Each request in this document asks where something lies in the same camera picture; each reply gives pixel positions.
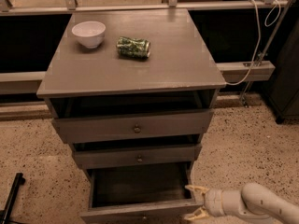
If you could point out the diagonal metal strut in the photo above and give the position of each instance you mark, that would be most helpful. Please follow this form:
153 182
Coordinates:
243 94

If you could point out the dark cabinet at right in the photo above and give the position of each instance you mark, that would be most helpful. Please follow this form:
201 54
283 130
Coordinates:
281 91

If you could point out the grey metal frame rail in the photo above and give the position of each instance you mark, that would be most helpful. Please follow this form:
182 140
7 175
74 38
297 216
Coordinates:
28 82

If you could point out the black metal bar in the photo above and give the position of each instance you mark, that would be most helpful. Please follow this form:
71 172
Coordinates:
6 212

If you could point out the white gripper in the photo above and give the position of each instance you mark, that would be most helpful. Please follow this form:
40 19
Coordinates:
213 202

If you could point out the crushed green soda can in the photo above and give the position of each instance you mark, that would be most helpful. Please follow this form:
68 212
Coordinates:
133 47

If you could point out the grey bottom drawer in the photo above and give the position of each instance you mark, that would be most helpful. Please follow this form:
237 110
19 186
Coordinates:
140 193

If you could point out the grey drawer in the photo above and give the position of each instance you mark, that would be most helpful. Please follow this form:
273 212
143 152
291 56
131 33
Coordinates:
140 193
118 157
95 129

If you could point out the grey top drawer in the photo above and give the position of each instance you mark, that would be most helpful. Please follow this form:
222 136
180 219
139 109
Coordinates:
95 129

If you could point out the grey wooden drawer cabinet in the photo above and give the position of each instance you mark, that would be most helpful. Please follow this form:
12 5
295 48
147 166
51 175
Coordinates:
179 75

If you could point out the grey middle drawer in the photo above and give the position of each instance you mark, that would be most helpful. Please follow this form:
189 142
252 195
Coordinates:
118 157

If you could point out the white ceramic bowl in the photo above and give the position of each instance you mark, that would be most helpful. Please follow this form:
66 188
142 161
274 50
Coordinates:
89 34

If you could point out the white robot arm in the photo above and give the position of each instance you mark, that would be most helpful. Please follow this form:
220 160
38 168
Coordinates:
252 203

